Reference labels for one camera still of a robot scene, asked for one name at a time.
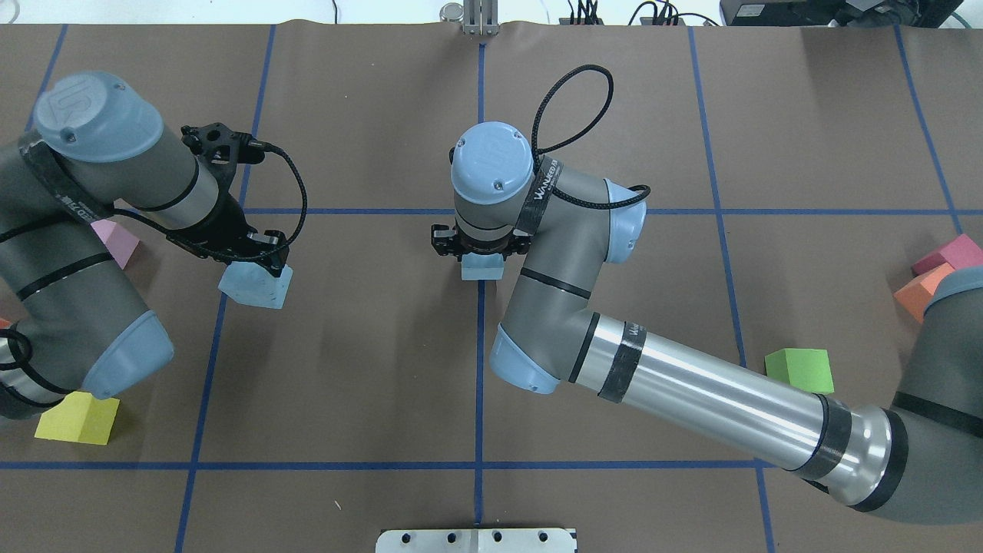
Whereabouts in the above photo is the green block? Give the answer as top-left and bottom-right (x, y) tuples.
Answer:
(764, 349), (835, 393)

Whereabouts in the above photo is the aluminium frame post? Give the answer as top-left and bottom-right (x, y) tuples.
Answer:
(461, 0), (501, 36)

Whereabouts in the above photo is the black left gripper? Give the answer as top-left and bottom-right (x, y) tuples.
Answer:
(166, 192), (290, 277)

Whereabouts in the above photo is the magenta block near bin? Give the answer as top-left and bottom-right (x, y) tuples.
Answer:
(912, 233), (982, 276)

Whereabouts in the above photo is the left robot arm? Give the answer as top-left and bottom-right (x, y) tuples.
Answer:
(1, 71), (298, 420)

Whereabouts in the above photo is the orange block right side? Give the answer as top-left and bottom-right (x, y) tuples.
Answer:
(894, 263), (955, 323)

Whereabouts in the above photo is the light blue block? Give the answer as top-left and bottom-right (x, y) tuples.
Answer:
(460, 253), (505, 281)
(217, 262), (293, 310)

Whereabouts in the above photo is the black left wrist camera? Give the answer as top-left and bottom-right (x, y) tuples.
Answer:
(180, 122), (268, 165)

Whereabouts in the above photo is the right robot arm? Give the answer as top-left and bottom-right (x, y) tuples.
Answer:
(432, 121), (981, 525)

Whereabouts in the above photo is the white pedestal column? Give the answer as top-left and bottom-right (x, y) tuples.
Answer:
(375, 528), (579, 552)

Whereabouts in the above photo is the light pink block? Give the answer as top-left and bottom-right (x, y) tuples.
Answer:
(89, 220), (141, 270)

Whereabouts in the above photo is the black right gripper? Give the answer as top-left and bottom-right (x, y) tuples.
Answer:
(431, 224), (531, 261)

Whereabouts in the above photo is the yellow block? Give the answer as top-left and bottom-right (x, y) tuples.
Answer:
(34, 391), (120, 445)

